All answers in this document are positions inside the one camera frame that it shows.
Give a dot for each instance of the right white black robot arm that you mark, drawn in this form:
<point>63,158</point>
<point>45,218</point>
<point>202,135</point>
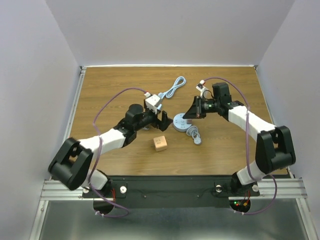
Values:
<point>274,145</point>

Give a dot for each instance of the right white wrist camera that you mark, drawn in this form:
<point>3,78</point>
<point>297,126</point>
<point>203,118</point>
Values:
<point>201,88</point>

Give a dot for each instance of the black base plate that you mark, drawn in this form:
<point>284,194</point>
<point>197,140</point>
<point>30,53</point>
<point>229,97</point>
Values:
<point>176,191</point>

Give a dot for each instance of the aluminium rail frame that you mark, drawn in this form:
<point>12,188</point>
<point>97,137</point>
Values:
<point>278,213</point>

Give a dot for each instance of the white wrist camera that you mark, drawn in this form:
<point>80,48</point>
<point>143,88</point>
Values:
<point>201,88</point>
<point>152,102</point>

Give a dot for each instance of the orange cube socket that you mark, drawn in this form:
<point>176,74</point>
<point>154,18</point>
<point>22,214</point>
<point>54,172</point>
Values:
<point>160,143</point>

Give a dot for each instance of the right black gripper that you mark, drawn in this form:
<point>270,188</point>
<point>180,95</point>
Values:
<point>195,111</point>

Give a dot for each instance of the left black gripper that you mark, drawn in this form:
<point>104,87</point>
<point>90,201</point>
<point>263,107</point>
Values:
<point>161,124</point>

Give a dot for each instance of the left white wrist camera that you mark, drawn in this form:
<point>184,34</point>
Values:
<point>152,102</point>

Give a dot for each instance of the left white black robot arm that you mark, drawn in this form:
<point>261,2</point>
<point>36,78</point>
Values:
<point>71,164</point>

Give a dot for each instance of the round light blue socket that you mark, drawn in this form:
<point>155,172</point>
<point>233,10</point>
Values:
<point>180,124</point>

